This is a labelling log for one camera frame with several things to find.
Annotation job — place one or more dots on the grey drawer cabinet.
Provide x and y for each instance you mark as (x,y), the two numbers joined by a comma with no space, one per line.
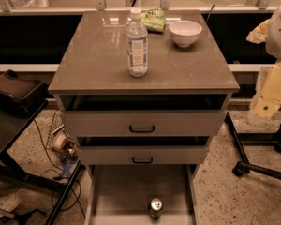
(93,74)

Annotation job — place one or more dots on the black chair base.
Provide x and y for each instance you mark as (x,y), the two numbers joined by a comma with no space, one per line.
(273,139)

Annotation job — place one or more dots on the white ceramic bowl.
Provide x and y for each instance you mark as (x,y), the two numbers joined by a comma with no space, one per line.
(184,33)

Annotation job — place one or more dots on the green soda can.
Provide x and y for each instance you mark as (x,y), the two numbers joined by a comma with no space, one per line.
(155,208)

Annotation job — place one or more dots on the middle drawer with handle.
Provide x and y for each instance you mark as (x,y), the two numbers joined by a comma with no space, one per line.
(143,150)

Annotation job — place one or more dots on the green chip bag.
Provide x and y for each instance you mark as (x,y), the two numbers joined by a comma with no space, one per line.
(154,20)

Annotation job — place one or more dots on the white shoe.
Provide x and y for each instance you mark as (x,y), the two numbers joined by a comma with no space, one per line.
(9,202)

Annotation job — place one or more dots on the wire basket with clutter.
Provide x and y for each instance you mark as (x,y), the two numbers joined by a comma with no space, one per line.
(59,142)

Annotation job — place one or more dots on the dark box on table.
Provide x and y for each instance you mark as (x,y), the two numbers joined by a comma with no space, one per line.
(21,97)

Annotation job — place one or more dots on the drawer with handle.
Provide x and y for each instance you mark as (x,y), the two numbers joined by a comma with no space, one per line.
(143,150)
(143,123)

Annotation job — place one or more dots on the top drawer with handle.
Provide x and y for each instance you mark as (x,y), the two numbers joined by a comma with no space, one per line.
(143,123)

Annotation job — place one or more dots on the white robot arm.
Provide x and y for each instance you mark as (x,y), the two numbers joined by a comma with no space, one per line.
(267,100)

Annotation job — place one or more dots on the black side table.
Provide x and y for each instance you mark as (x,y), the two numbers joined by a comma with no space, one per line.
(11,128)

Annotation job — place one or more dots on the open bottom drawer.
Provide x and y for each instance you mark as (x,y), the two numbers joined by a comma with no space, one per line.
(120,195)

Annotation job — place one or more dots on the clear plastic water bottle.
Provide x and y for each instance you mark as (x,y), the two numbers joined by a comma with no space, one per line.
(137,44)

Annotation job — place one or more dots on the black stand leg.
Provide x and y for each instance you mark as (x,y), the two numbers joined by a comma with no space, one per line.
(237,141)

